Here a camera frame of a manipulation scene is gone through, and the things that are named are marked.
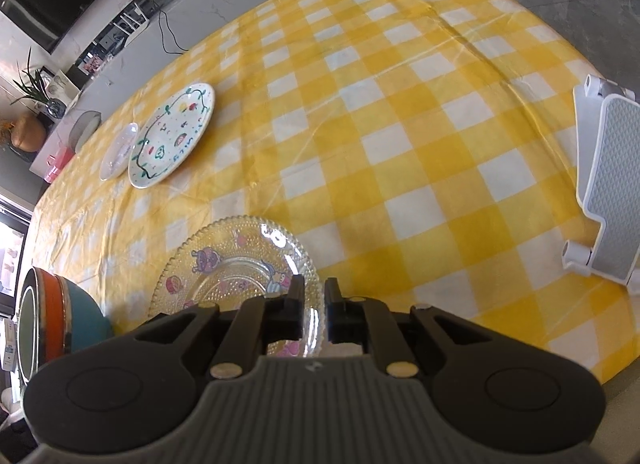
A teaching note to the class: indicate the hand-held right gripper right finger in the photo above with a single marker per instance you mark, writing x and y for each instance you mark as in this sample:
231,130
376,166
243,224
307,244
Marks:
337,314

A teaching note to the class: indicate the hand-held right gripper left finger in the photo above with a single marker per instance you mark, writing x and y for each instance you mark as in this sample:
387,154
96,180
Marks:
295,304

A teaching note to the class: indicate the large patterned glass plate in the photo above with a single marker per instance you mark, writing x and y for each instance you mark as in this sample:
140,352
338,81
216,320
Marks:
225,269

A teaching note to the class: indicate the white painted plate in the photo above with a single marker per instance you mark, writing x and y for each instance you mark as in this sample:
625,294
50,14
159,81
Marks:
170,138

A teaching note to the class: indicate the teal steel bowl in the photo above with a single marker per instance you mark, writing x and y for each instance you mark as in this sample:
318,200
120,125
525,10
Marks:
87,314

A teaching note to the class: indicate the small clear plate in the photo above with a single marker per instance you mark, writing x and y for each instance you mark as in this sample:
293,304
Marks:
117,153

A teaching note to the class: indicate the orange steel bowl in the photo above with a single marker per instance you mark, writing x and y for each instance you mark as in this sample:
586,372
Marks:
50,304

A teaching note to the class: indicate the yellow checked tablecloth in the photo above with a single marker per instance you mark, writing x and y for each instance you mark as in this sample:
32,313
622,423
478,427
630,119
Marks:
400,143

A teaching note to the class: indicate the small round cushioned stool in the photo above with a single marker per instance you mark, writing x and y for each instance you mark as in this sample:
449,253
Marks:
84,129

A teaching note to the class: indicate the pink storage box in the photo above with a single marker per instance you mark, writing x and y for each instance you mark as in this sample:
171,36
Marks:
57,166

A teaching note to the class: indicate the white folding stand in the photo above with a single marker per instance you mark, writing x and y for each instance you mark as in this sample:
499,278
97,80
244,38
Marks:
615,168

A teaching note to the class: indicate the gold vase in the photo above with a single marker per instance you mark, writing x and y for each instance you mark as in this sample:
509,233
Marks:
29,134

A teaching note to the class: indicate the white router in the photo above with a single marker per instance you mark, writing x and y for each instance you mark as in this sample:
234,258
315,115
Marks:
135,18

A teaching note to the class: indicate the plant in blue vase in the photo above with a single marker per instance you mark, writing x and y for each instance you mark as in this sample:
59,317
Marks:
32,83

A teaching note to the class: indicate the white portrait frame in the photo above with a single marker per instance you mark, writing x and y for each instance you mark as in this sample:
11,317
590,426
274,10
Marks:
62,86

